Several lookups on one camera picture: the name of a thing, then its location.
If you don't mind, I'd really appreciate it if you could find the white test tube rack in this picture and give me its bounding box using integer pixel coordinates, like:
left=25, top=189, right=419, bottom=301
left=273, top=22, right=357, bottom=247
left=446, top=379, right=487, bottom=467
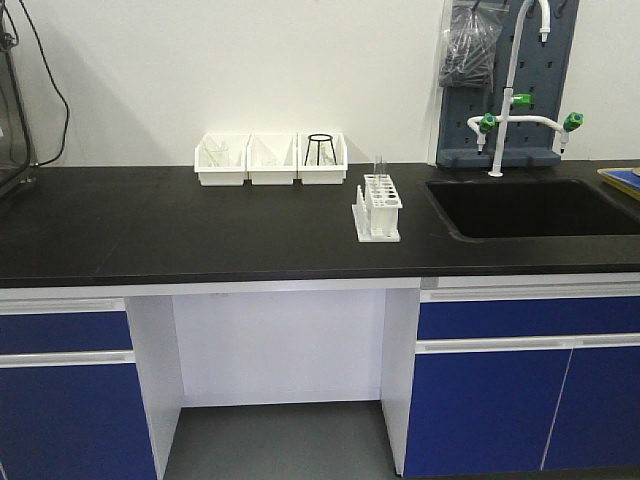
left=352, top=174, right=403, bottom=242

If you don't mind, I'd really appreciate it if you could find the grey pegboard drying rack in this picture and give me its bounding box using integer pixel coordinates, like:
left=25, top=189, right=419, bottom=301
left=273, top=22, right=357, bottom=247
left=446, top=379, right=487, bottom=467
left=436, top=1, right=579, bottom=169

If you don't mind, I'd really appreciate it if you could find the clear glass alcohol lamp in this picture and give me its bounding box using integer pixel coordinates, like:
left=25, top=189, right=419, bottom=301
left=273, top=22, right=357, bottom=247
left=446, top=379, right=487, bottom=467
left=306, top=145, right=336, bottom=166

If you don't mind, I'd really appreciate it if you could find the right white storage bin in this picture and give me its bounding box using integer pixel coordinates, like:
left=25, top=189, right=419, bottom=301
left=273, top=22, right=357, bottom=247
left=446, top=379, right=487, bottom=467
left=297, top=132, right=348, bottom=184

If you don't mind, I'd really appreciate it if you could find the white storage bin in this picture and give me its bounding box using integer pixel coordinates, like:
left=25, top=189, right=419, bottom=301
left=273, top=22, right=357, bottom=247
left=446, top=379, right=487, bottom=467
left=297, top=132, right=348, bottom=184
left=247, top=133, right=297, bottom=185
left=194, top=132, right=250, bottom=186

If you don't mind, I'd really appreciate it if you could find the middle white storage bin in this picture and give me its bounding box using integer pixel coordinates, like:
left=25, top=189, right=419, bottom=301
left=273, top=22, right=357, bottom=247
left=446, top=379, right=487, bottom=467
left=247, top=133, right=297, bottom=185

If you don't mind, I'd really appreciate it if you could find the small clear glass beaker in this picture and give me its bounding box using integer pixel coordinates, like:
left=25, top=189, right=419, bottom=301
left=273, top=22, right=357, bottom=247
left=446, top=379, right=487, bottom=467
left=262, top=153, right=278, bottom=168

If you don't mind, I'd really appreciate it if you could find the black metal tripod stand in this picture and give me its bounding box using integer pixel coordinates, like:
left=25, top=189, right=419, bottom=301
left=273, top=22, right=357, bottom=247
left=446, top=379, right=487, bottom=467
left=304, top=133, right=337, bottom=165

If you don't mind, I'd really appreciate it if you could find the left white storage bin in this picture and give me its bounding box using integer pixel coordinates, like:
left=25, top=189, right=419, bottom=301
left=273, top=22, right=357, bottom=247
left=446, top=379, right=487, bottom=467
left=194, top=132, right=250, bottom=186

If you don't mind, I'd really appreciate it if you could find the blue right cabinet drawer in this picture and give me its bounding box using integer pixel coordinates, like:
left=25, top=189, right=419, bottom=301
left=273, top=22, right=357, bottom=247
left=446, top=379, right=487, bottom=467
left=417, top=296, right=639, bottom=340

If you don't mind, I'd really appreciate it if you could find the blue cabinet drawer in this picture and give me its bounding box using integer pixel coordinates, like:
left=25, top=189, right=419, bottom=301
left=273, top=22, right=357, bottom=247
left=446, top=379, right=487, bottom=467
left=1, top=311, right=133, bottom=355
left=417, top=296, right=639, bottom=340

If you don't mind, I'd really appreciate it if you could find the white gooseneck lab faucet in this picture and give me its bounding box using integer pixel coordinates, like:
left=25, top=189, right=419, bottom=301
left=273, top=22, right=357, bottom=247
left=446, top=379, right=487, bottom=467
left=467, top=1, right=584, bottom=177

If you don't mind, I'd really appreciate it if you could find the black lab sink basin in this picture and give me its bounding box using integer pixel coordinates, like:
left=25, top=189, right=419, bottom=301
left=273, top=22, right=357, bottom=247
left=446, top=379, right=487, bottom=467
left=426, top=179, right=639, bottom=240

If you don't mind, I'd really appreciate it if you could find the blue cabinet door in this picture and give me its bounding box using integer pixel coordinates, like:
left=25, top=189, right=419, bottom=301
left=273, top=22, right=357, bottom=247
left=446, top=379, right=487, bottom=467
left=1, top=364, right=156, bottom=479
left=404, top=350, right=570, bottom=477
left=544, top=346, right=639, bottom=470

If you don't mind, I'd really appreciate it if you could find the clear plastic bag of pegs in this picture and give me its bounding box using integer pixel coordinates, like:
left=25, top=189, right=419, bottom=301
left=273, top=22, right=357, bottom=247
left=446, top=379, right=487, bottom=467
left=439, top=1, right=509, bottom=88

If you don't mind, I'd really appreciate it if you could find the blue left cabinet drawer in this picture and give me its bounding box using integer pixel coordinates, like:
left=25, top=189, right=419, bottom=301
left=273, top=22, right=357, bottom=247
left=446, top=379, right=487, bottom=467
left=1, top=311, right=133, bottom=355

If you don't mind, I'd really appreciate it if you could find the yellow tray with blue mat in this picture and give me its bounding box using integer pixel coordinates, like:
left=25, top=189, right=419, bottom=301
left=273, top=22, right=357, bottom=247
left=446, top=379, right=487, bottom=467
left=597, top=167, right=639, bottom=200

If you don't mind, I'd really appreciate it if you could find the blue left cabinet door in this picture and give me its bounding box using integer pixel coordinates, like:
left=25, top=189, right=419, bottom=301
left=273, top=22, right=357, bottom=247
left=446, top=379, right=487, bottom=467
left=1, top=364, right=156, bottom=479

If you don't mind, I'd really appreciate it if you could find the blue far right cabinet door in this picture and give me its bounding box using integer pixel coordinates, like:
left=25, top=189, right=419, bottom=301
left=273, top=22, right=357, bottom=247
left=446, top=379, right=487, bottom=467
left=544, top=346, right=639, bottom=470

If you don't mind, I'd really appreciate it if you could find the black power cable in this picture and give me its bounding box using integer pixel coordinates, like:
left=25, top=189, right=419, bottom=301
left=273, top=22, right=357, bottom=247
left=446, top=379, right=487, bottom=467
left=16, top=0, right=71, bottom=168

